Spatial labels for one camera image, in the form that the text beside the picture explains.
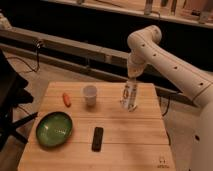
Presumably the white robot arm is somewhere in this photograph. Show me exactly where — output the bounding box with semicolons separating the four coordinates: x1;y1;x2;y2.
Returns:
127;25;213;171

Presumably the translucent plastic cup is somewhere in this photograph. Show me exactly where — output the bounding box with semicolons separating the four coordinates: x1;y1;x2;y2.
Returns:
83;85;97;106

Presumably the black remote control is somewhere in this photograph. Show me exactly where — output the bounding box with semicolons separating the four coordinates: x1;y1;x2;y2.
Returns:
92;127;104;152

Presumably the orange carrot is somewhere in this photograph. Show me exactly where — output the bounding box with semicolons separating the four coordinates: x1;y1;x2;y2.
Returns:
62;93;71;107

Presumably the wooden table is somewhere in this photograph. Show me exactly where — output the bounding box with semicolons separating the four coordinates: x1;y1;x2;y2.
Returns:
18;82;176;171

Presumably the green bowl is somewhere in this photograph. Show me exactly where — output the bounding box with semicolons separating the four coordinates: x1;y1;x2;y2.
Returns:
36;111;73;148

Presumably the black chair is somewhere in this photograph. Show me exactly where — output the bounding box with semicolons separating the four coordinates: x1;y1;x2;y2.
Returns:
0;49;37;151

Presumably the black cable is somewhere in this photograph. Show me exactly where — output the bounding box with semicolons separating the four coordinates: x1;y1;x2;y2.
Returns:
5;39;44;74

